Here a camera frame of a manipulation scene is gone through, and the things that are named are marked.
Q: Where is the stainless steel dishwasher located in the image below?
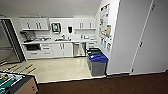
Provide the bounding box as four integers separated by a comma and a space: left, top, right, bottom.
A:
73, 42, 87, 58

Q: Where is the foosball gaming table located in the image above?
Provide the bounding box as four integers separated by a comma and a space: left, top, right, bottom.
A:
0, 59, 40, 94

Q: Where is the white narrow drawer unit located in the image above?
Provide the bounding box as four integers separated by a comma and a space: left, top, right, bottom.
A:
85, 40, 98, 51

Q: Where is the grey bin green lid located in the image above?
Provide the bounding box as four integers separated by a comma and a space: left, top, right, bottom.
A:
85, 47, 101, 54

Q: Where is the white sink base cabinet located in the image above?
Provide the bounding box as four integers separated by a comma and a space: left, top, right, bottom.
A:
51, 42, 74, 58

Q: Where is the grey bin blue lid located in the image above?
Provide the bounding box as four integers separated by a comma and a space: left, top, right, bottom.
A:
88, 53, 109, 78

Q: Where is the stainless steel sink basin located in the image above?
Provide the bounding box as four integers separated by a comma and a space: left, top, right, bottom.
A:
54, 38, 68, 42

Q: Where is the brown cork notice board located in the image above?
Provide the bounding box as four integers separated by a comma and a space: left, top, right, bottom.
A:
105, 24, 112, 37

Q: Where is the steel paper towel dispenser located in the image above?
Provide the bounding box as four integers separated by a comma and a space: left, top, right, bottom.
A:
50, 22, 62, 34

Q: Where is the bulletin board with papers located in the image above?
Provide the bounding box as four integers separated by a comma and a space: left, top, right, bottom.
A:
99, 3, 111, 39

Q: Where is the dish drying rack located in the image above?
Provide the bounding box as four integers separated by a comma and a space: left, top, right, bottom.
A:
33, 37, 51, 43

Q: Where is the black built-in microwave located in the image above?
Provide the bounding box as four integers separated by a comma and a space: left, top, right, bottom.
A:
25, 43, 42, 52

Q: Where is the black coffee machine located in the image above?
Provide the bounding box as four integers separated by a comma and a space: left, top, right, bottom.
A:
20, 30, 36, 43

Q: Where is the white room door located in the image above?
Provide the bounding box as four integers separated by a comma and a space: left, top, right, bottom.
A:
131, 0, 168, 75

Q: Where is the stainless steel refrigerator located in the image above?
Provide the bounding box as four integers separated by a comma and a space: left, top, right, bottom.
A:
0, 18, 26, 64

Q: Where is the white two-door wall cabinet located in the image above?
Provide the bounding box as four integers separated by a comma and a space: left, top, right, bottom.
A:
18, 17, 50, 32

